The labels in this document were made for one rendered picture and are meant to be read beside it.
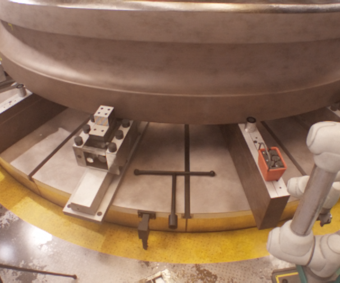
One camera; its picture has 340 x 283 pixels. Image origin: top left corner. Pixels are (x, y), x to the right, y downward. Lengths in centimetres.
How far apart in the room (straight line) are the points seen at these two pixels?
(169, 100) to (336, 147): 139
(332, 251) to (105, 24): 183
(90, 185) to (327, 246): 162
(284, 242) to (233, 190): 106
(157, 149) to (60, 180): 87
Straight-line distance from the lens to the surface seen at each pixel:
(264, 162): 205
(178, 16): 200
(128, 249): 255
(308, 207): 141
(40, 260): 267
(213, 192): 248
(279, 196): 206
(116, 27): 211
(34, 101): 311
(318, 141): 121
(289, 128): 320
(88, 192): 233
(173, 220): 225
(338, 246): 160
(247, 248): 261
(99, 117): 234
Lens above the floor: 224
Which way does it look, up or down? 43 degrees down
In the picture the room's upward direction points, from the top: straight up
